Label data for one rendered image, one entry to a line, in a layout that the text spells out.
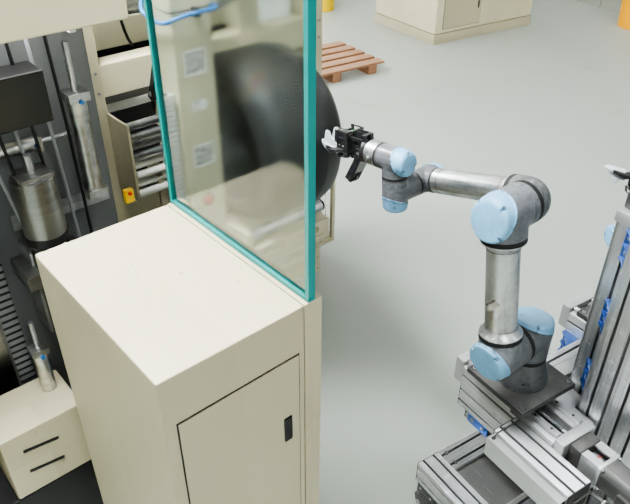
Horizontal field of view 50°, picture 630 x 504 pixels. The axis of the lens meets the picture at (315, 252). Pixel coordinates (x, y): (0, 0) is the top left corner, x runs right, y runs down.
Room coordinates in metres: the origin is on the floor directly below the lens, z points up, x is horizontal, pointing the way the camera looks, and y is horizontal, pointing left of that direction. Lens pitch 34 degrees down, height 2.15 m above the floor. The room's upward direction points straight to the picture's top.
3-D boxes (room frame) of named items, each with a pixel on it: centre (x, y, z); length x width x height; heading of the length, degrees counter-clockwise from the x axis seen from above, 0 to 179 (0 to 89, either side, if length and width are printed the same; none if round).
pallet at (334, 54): (6.13, 0.01, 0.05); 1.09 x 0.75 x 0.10; 121
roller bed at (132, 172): (2.28, 0.62, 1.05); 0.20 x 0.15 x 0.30; 131
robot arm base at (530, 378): (1.46, -0.61, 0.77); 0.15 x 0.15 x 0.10
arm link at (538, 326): (1.46, -0.61, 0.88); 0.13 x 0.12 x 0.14; 129
